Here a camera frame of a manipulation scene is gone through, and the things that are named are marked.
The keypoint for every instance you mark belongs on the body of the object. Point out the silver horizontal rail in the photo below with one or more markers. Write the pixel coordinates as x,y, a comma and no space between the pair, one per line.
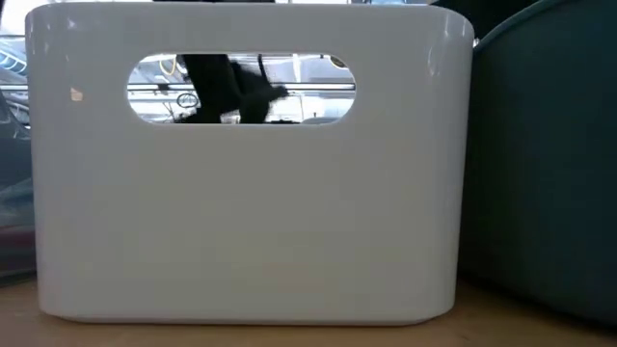
318,87

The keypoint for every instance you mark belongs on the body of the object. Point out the white plastic bin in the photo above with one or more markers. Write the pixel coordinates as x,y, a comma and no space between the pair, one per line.
250,217

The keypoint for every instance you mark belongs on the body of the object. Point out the teal plastic bin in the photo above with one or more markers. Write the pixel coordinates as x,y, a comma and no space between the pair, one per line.
544,168

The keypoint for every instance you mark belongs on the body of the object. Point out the blue white striped object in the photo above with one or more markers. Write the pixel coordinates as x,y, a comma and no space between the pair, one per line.
12,58

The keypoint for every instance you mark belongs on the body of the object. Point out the clear plastic toiletry bag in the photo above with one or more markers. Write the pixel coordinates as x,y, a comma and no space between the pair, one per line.
14,193

